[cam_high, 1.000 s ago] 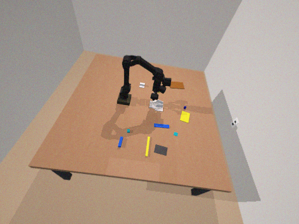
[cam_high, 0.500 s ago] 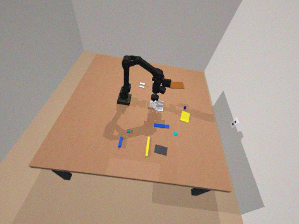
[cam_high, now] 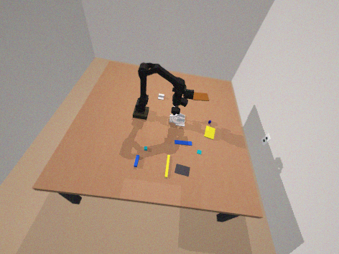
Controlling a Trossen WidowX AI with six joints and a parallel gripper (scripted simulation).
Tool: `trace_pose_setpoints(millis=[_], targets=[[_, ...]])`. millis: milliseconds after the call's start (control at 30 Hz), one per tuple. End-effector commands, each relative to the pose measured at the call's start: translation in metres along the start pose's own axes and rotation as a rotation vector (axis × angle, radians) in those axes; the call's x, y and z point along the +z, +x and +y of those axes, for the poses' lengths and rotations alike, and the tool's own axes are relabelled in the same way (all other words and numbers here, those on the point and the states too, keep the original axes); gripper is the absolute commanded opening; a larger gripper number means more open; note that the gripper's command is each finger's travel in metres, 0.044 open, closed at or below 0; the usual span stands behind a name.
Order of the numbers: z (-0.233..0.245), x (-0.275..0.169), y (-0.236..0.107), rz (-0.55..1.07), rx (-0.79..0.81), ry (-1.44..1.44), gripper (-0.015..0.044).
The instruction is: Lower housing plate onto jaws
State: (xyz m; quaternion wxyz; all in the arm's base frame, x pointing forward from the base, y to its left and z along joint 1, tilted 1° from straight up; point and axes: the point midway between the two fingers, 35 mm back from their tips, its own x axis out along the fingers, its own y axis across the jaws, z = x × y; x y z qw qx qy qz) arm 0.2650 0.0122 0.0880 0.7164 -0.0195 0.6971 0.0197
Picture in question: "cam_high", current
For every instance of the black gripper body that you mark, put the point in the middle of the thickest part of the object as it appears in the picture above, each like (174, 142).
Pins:
(176, 102)

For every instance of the yellow square plate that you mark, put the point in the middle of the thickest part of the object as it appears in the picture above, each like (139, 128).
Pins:
(209, 132)

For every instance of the orange flat plate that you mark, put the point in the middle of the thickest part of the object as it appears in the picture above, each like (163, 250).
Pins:
(200, 96)

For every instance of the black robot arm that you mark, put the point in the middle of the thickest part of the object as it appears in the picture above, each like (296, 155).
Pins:
(178, 83)

